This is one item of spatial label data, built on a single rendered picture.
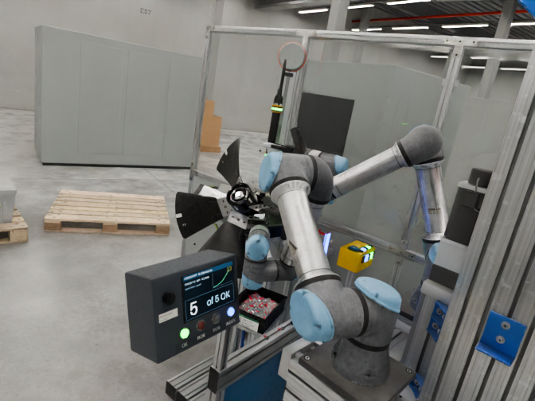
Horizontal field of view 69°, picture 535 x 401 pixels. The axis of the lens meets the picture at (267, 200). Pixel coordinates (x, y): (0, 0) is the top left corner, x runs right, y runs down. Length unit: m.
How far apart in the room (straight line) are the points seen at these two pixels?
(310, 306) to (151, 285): 0.34
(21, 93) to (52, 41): 6.79
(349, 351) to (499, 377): 0.34
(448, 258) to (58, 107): 6.30
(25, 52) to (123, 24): 2.89
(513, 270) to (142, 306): 0.82
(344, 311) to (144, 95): 6.45
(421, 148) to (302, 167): 0.42
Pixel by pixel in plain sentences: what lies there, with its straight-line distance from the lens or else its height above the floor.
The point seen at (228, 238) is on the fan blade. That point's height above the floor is 1.05.
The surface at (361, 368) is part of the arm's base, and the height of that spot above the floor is 1.08.
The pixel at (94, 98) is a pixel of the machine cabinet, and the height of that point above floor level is 1.12.
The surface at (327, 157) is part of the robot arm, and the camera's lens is 1.52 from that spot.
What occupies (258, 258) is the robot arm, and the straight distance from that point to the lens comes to 1.27.
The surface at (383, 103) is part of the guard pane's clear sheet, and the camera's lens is 2.19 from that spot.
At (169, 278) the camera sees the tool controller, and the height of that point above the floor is 1.25.
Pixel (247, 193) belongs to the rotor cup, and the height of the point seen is 1.24.
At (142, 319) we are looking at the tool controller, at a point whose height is 1.15.
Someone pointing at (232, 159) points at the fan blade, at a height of 1.33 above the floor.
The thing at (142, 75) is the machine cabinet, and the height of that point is 1.57.
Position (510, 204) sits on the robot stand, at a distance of 1.00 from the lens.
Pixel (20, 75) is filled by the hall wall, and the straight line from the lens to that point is 13.46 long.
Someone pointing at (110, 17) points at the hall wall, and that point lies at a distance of 13.82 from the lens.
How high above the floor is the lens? 1.67
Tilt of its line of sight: 15 degrees down
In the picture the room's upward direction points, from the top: 10 degrees clockwise
